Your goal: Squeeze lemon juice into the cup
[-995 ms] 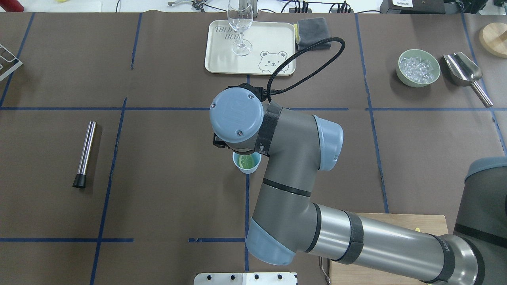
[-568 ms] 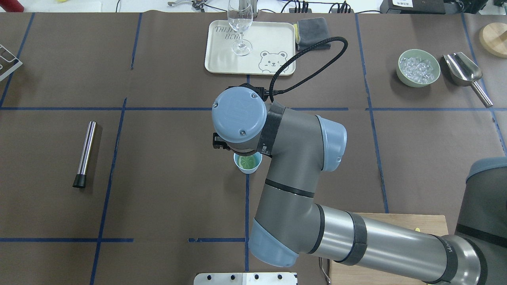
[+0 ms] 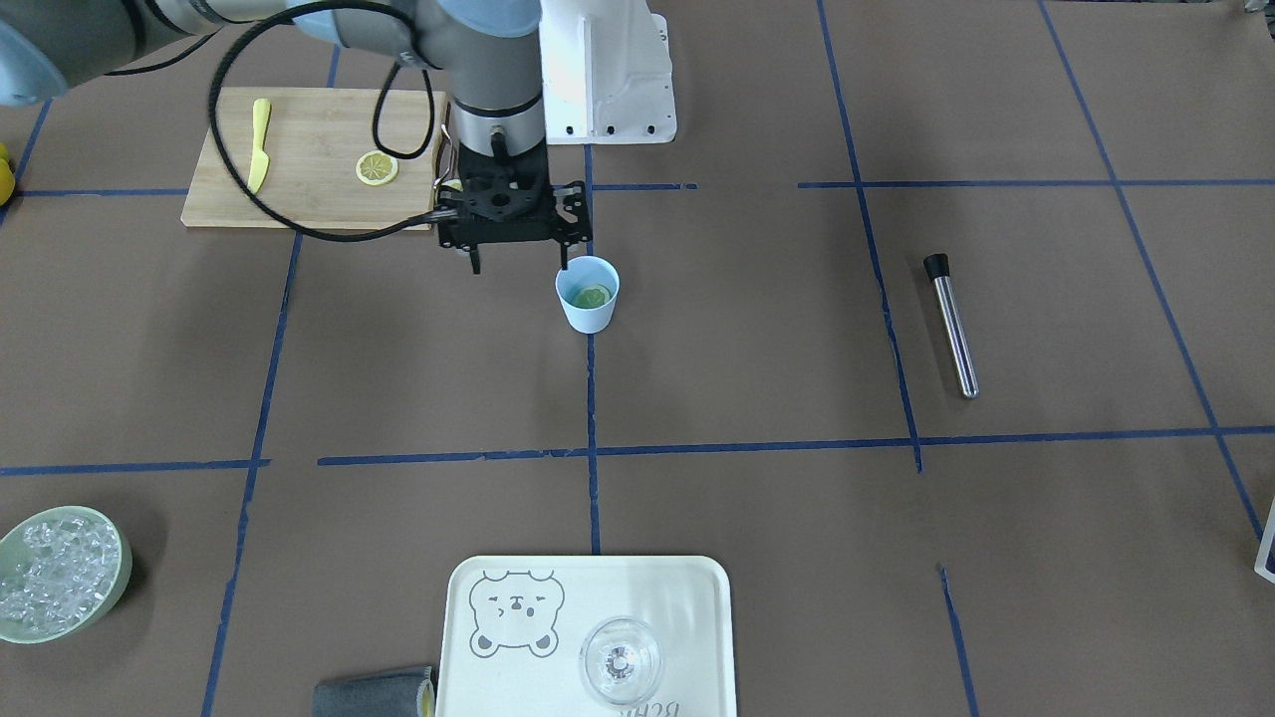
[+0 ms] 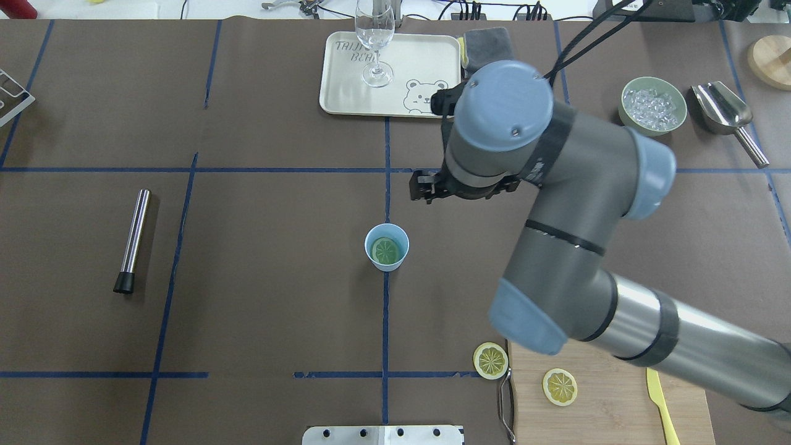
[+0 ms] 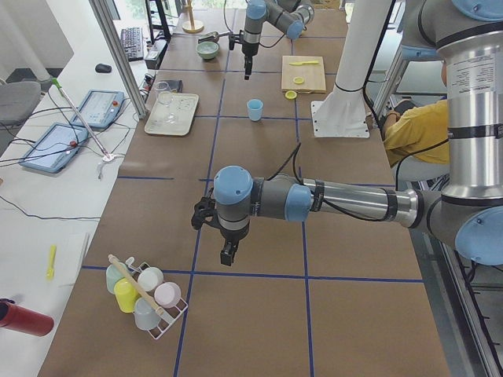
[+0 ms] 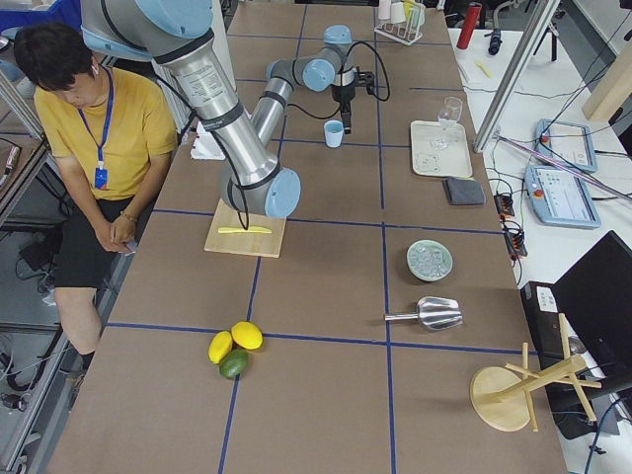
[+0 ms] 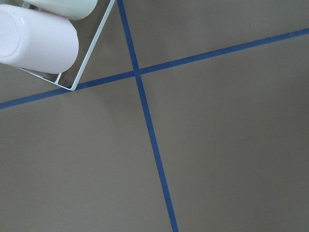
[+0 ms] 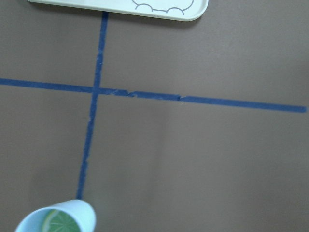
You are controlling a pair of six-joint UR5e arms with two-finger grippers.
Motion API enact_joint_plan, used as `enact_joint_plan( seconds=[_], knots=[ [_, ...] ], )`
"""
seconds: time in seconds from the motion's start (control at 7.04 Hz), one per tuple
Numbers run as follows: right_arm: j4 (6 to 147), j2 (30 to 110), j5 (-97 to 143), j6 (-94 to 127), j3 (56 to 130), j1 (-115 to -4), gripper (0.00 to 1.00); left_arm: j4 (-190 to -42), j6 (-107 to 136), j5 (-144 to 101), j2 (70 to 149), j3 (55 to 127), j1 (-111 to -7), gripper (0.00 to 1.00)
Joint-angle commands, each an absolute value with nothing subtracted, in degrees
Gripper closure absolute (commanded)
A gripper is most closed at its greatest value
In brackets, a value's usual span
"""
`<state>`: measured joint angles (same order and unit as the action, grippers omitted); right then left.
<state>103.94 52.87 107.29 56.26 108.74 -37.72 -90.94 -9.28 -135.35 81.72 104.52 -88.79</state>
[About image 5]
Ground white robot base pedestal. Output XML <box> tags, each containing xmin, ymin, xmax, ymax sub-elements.
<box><xmin>311</xmin><ymin>0</ymin><xmax>395</xmax><ymax>138</ymax></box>

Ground yellow lemon slice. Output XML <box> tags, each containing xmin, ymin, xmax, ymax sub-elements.
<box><xmin>293</xmin><ymin>76</ymin><xmax>305</xmax><ymax>85</ymax></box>

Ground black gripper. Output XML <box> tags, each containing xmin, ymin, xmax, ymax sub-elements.
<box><xmin>241</xmin><ymin>41</ymin><xmax>259</xmax><ymax>80</ymax></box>
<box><xmin>220</xmin><ymin>226</ymin><xmax>249</xmax><ymax>265</ymax></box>

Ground yellow plastic knife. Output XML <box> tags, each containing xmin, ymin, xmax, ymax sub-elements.
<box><xmin>288</xmin><ymin>60</ymin><xmax>319</xmax><ymax>66</ymax></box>

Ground black computer mouse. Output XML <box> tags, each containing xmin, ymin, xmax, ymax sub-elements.
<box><xmin>94</xmin><ymin>64</ymin><xmax>112</xmax><ymax>74</ymax></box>

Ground black keyboard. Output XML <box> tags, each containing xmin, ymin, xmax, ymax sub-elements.
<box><xmin>120</xmin><ymin>27</ymin><xmax>144</xmax><ymax>61</ymax></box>

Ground far teach pendant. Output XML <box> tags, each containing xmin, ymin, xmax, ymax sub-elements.
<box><xmin>78</xmin><ymin>90</ymin><xmax>125</xmax><ymax>130</ymax></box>

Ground teach pendant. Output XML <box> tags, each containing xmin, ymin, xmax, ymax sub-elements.
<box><xmin>78</xmin><ymin>90</ymin><xmax>125</xmax><ymax>130</ymax></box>
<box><xmin>20</xmin><ymin>123</ymin><xmax>89</xmax><ymax>174</ymax></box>

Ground wooden cutting board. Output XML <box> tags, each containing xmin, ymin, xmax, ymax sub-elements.
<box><xmin>281</xmin><ymin>56</ymin><xmax>326</xmax><ymax>93</ymax></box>

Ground mint green cup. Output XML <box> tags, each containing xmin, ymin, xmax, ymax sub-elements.
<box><xmin>105</xmin><ymin>264</ymin><xmax>123</xmax><ymax>295</ymax></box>

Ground pink green rod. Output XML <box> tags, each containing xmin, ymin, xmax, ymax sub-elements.
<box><xmin>52</xmin><ymin>78</ymin><xmax>115</xmax><ymax>163</ymax></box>

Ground pale blue cup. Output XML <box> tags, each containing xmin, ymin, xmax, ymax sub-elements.
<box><xmin>134</xmin><ymin>298</ymin><xmax>160</xmax><ymax>331</ymax></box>

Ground clear wine glass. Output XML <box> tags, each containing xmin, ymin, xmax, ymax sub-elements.
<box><xmin>154</xmin><ymin>82</ymin><xmax>177</xmax><ymax>123</ymax></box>

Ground white cup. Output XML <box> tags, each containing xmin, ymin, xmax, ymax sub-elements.
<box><xmin>138</xmin><ymin>267</ymin><xmax>163</xmax><ymax>292</ymax></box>

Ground yellow plastic spoon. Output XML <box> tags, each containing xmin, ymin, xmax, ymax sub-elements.
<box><xmin>46</xmin><ymin>244</ymin><xmax>57</xmax><ymax>280</ymax></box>

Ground yellow lemon half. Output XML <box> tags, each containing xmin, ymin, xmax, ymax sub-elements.
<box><xmin>285</xmin><ymin>90</ymin><xmax>298</xmax><ymax>100</ymax></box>

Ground wooden mug tree stand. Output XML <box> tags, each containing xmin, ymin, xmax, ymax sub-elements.
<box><xmin>182</xmin><ymin>0</ymin><xmax>204</xmax><ymax>34</ymax></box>

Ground cream bear tray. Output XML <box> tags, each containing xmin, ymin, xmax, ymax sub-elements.
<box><xmin>144</xmin><ymin>93</ymin><xmax>199</xmax><ymax>137</ymax></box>

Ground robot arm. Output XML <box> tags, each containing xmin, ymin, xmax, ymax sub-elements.
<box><xmin>210</xmin><ymin>1</ymin><xmax>502</xmax><ymax>265</ymax></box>
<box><xmin>239</xmin><ymin>0</ymin><xmax>314</xmax><ymax>80</ymax></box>

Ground green bowl of ice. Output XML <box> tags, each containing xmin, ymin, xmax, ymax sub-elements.
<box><xmin>196</xmin><ymin>41</ymin><xmax>219</xmax><ymax>60</ymax></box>

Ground yellow cup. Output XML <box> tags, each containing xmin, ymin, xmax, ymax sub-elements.
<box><xmin>113</xmin><ymin>278</ymin><xmax>140</xmax><ymax>313</ymax></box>

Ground person in yellow shirt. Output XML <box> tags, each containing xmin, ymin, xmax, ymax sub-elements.
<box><xmin>381</xmin><ymin>98</ymin><xmax>450</xmax><ymax>167</ymax></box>

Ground metal ice scoop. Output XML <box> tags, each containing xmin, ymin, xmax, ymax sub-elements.
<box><xmin>197</xmin><ymin>31</ymin><xmax>233</xmax><ymax>44</ymax></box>

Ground near teach pendant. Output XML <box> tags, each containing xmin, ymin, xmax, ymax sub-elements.
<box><xmin>20</xmin><ymin>123</ymin><xmax>89</xmax><ymax>174</ymax></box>

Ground aluminium frame post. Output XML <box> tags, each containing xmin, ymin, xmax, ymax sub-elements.
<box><xmin>89</xmin><ymin>0</ymin><xmax>147</xmax><ymax>119</ymax></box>

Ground white wire cup rack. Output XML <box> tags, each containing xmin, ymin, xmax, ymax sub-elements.
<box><xmin>125</xmin><ymin>257</ymin><xmax>188</xmax><ymax>339</ymax></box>

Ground red bottle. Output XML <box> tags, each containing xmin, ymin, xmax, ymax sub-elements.
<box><xmin>1</xmin><ymin>301</ymin><xmax>54</xmax><ymax>337</ymax></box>

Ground pink cup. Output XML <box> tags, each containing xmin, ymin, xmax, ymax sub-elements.
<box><xmin>154</xmin><ymin>282</ymin><xmax>182</xmax><ymax>309</ymax></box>

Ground wooden stick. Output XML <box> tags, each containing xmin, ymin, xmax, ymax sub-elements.
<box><xmin>108</xmin><ymin>254</ymin><xmax>164</xmax><ymax>317</ymax></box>

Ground light blue plastic cup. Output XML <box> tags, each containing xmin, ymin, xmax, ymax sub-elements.
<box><xmin>247</xmin><ymin>98</ymin><xmax>263</xmax><ymax>122</ymax></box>

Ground white paper sheets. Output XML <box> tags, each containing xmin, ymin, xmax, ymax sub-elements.
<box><xmin>53</xmin><ymin>232</ymin><xmax>90</xmax><ymax>286</ymax></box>

